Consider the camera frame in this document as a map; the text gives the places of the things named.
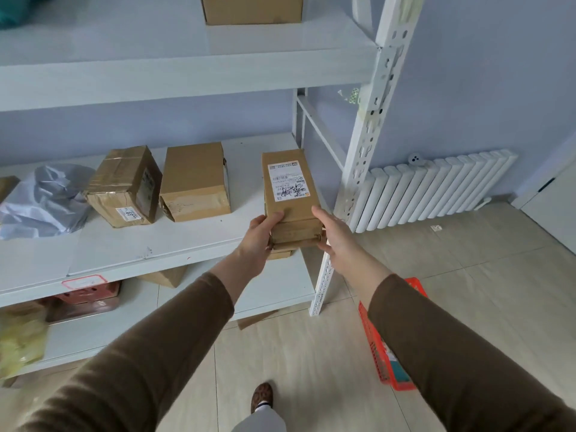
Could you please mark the person's left hand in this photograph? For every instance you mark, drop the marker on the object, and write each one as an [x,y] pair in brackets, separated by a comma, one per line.
[256,247]

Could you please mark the person's right hand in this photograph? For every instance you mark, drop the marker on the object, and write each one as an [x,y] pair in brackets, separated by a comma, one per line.
[346,251]

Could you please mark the long taped cardboard box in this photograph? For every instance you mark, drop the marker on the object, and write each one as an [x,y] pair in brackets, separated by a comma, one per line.
[292,211]

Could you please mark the cardboard box with torn flap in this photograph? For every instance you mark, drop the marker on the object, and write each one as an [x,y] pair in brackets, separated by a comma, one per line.
[193,175]

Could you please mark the red plastic basket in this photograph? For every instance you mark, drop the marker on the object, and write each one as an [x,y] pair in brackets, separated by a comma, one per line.
[375,346]

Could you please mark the white metal shelving rack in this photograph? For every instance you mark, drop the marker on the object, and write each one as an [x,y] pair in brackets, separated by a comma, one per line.
[135,247]

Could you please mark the teal mailer bag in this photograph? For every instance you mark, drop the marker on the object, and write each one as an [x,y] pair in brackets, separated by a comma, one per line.
[400,373]
[13,11]

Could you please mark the narrow cardboard box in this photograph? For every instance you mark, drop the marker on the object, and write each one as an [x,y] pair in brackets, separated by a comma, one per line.
[121,184]

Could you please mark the grey mailer bag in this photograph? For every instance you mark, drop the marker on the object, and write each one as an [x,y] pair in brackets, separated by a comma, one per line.
[40,206]

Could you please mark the large cardboard box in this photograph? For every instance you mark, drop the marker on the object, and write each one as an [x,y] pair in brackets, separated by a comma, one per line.
[252,8]

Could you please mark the person's right forearm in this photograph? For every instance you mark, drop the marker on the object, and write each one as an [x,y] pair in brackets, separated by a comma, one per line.
[450,355]

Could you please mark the person's left forearm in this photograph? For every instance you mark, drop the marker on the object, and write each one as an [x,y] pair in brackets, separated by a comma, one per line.
[135,364]

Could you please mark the person's brown shoe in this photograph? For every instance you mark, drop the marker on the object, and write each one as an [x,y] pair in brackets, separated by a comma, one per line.
[261,395]

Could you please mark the white radiator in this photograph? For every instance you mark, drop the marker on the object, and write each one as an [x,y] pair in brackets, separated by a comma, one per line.
[432,193]

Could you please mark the small white power socket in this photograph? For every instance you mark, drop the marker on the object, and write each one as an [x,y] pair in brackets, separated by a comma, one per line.
[416,158]

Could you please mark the green white tape scrap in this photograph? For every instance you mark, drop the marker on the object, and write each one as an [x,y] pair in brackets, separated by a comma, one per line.
[353,95]

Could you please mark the red box in dark tray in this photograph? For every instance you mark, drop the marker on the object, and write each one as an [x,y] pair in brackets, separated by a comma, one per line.
[85,301]

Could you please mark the white door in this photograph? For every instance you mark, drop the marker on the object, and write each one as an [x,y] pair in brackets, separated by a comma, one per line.
[553,211]

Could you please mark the yellow plastic bag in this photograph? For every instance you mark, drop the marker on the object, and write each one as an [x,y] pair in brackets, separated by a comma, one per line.
[20,341]

